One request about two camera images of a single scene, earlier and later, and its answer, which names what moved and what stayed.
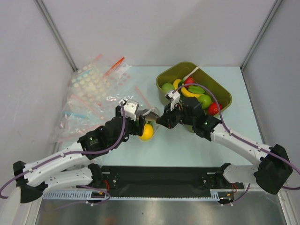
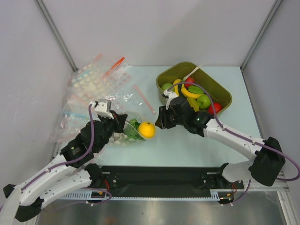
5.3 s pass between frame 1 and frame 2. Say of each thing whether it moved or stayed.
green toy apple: stayed
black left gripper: moved
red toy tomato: stayed
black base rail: stayed
